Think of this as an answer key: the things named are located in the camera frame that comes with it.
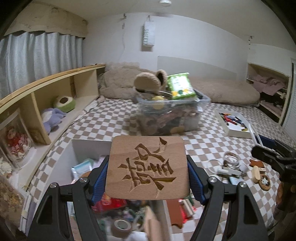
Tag white cardboard box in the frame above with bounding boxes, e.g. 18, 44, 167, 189
21, 138, 117, 241

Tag checkered bed sheet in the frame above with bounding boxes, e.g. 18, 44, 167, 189
21, 97, 287, 232

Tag clear plastic storage bin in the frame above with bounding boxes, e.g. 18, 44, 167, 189
135, 90, 211, 136

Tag closet shelf with clothes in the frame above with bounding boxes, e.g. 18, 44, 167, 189
246, 63, 292, 125

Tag green wet wipes pack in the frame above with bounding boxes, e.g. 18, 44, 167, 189
167, 72, 197, 100

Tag beige fluffy slipper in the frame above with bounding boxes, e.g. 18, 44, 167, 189
134, 69, 168, 92

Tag beige fluffy blanket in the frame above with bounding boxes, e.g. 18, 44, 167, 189
97, 62, 260, 107

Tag grey window curtain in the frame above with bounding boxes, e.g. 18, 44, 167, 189
1, 32, 83, 98

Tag brown leather pouch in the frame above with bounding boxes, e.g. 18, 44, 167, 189
166, 199, 183, 228

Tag purple plush toy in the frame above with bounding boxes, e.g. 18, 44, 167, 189
41, 108, 66, 134

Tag kraft paper bag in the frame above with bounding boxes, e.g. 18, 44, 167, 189
144, 206, 163, 241

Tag brown tape roll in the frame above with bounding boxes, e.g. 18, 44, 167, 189
111, 219, 132, 238

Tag doll in clear case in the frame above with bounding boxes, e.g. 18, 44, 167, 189
1, 112, 34, 169

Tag red cardboard box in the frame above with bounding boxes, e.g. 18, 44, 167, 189
92, 193, 127, 213

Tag yellow ball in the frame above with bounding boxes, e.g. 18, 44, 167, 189
152, 95, 165, 110

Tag white tray with pens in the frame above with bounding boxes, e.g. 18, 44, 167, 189
214, 109, 252, 138

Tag avocado plush toy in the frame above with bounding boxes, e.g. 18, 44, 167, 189
53, 95, 76, 113

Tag round wooden flower coaster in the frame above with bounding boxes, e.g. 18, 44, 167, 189
259, 174, 271, 191

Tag white tape rolls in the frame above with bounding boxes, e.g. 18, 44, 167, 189
223, 152, 240, 169

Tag wooden shelf unit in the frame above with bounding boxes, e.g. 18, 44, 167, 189
1, 64, 105, 190

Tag carved wooden coaster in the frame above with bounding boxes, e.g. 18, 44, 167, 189
105, 135, 190, 200

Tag white hanging paper bag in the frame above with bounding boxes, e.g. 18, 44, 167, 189
142, 15, 156, 51

